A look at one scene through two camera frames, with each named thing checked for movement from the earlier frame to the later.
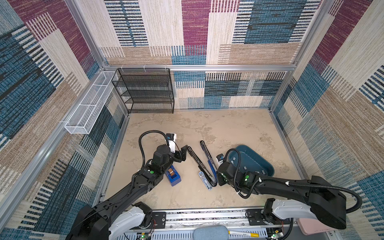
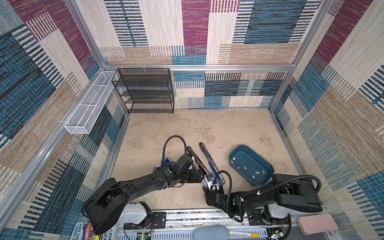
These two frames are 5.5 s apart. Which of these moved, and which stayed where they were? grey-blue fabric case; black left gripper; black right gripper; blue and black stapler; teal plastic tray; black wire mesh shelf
Moved: black right gripper; black left gripper
Stayed: teal plastic tray; black wire mesh shelf; blue and black stapler; grey-blue fabric case
